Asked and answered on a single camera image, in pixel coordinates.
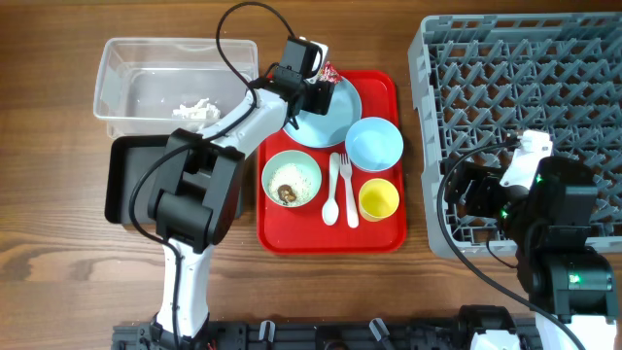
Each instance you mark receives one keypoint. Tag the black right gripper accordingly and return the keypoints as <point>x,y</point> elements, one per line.
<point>486,181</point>

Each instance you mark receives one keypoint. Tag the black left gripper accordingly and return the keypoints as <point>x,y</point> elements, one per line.
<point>321,100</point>

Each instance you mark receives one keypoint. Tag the red strawberry candy wrapper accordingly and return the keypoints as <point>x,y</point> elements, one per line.
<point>328,73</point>

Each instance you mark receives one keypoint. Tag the light blue plate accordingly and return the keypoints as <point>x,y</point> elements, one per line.
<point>323,131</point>

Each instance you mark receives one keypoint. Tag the white plastic fork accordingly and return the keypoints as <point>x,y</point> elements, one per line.
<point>346,171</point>

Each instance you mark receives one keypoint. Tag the light blue bowl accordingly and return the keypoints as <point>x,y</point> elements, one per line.
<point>374,144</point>

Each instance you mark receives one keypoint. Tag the white rice pile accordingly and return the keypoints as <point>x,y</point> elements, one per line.
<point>290,174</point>

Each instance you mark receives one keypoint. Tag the green bowl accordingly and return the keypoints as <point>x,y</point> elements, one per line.
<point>309,167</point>

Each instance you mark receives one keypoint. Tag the yellow plastic cup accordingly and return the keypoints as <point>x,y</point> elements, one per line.
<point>378,200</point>

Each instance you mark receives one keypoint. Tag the brown food scrap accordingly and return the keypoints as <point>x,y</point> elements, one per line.
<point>286,194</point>

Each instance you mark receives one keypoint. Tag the white tissue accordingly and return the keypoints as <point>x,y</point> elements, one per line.
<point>201,110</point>

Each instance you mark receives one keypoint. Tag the white plastic spoon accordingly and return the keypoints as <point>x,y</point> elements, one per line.
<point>330,210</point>

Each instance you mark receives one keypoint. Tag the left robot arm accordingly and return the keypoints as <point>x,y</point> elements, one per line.
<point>190,223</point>

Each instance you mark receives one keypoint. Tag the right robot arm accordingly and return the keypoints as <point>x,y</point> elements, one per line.
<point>544,204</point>

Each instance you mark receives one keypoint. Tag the grey dishwasher rack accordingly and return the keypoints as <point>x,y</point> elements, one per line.
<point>474,79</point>

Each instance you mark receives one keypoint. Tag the clear plastic waste bin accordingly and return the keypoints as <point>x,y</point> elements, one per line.
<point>141,81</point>

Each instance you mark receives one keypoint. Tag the red serving tray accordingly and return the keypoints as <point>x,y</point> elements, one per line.
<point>301,231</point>

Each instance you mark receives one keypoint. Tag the black plastic tray bin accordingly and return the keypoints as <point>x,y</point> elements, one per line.
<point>130,157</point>

